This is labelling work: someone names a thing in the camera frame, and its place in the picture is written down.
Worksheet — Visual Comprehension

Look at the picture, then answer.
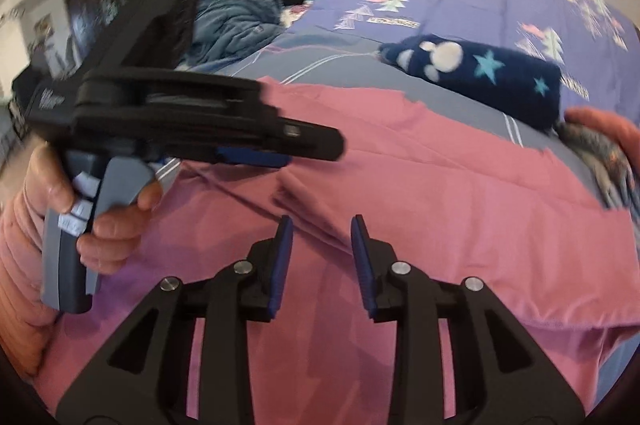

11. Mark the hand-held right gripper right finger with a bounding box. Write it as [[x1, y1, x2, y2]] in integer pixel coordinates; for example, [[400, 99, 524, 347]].
[[350, 213, 586, 425]]

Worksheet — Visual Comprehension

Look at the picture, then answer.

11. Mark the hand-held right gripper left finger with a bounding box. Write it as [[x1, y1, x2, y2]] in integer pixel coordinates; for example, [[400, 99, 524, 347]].
[[56, 214, 295, 425]]

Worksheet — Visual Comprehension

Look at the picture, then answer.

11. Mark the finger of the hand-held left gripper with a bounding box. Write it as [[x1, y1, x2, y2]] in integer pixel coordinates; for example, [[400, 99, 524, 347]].
[[216, 147, 293, 169], [259, 105, 347, 163]]

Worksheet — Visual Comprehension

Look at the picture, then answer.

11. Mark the pink garment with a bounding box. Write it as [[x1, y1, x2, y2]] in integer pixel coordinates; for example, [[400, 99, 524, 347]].
[[32, 76, 640, 425]]

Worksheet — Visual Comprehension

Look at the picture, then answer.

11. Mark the person's left forearm pink sleeve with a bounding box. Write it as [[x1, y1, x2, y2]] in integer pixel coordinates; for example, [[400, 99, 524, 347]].
[[0, 190, 98, 378]]

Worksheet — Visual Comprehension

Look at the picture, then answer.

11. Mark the stack of folded clothes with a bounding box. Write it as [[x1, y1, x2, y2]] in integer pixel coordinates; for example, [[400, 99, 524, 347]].
[[552, 106, 640, 212]]

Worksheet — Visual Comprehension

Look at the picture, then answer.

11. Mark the person's left hand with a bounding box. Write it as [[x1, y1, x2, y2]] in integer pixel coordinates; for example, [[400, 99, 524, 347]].
[[25, 144, 164, 277]]

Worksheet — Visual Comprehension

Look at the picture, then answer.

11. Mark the blue crumpled blanket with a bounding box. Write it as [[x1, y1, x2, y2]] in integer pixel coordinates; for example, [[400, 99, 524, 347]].
[[191, 0, 287, 67]]

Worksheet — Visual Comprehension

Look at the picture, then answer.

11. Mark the navy plush star garment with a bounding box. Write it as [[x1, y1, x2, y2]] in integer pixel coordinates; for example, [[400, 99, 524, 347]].
[[378, 34, 564, 134]]

